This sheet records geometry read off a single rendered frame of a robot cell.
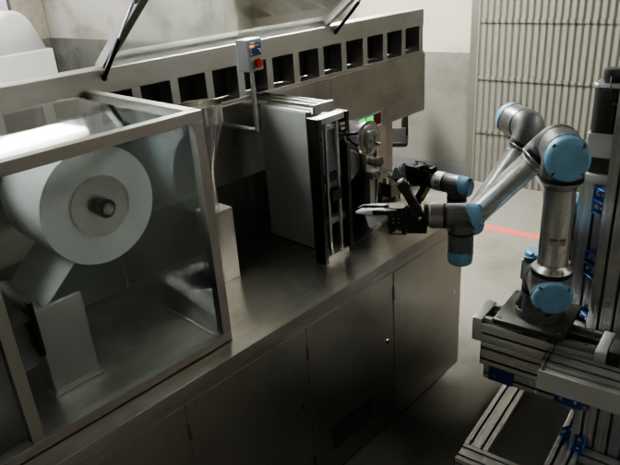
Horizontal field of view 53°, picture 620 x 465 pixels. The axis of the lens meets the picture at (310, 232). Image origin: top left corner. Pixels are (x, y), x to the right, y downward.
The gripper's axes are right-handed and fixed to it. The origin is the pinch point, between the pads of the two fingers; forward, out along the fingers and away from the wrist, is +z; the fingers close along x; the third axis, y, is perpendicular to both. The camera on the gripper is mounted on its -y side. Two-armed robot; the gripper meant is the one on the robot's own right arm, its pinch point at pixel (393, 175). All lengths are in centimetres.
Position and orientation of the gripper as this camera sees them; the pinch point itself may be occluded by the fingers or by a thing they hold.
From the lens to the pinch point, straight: 258.6
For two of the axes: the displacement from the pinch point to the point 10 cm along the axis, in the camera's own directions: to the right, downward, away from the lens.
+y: -0.8, -9.0, -4.2
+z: -7.3, -2.4, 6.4
